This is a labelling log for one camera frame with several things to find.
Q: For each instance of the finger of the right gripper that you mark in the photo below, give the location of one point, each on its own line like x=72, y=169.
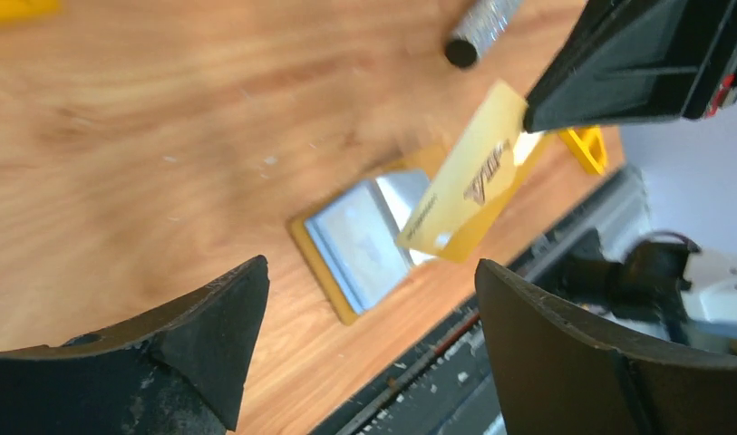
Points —
x=629, y=62

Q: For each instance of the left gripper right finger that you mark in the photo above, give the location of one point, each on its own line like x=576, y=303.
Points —
x=559, y=369

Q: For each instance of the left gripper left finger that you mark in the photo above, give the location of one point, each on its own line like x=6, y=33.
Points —
x=179, y=368

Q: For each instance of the gold VIP card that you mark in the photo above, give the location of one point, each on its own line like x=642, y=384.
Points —
x=473, y=179

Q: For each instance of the yellow leather card holder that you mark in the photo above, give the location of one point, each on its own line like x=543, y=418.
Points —
x=348, y=240

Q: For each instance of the yellow plastic tool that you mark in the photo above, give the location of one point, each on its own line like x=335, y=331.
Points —
x=588, y=146

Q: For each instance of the glitter silver microphone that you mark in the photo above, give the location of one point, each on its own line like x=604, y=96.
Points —
x=484, y=22

